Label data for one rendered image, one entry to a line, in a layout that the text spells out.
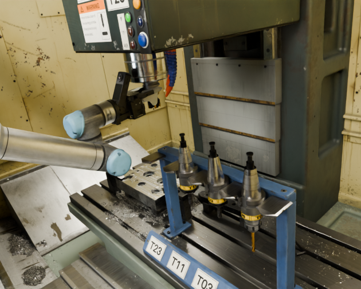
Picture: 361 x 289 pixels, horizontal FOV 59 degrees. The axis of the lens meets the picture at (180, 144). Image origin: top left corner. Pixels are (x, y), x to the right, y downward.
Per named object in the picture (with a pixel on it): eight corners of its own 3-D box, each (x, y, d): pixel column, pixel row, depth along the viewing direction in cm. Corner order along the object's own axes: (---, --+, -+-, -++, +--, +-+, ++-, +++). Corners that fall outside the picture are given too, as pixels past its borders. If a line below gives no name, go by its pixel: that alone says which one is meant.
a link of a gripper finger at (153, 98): (164, 100, 116) (141, 108, 112) (161, 84, 114) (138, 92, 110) (168, 101, 114) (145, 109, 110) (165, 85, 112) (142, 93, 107)
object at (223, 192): (232, 202, 73) (231, 199, 73) (215, 195, 77) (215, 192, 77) (250, 190, 77) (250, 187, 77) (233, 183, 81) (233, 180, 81)
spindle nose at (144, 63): (180, 73, 115) (176, 38, 110) (152, 84, 103) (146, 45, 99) (147, 73, 124) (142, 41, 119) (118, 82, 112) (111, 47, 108)
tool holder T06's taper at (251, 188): (265, 192, 72) (265, 166, 69) (252, 201, 70) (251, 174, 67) (249, 186, 75) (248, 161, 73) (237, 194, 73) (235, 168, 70)
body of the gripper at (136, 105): (134, 111, 116) (107, 123, 109) (129, 88, 112) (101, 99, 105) (148, 113, 111) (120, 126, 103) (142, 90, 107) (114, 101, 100)
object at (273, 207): (273, 221, 65) (273, 217, 65) (252, 211, 69) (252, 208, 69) (291, 205, 69) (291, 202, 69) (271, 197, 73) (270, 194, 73)
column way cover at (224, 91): (275, 178, 140) (274, 60, 121) (200, 153, 175) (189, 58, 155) (282, 174, 143) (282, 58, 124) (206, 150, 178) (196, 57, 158)
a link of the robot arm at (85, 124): (66, 139, 99) (58, 114, 96) (96, 127, 106) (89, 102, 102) (79, 144, 94) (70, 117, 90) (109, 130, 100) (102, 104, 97)
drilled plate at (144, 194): (156, 211, 121) (154, 199, 119) (117, 187, 142) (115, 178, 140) (199, 186, 135) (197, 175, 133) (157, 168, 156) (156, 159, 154)
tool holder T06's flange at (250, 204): (271, 202, 73) (270, 192, 72) (254, 214, 69) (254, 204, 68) (249, 192, 77) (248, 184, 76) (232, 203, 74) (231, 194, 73)
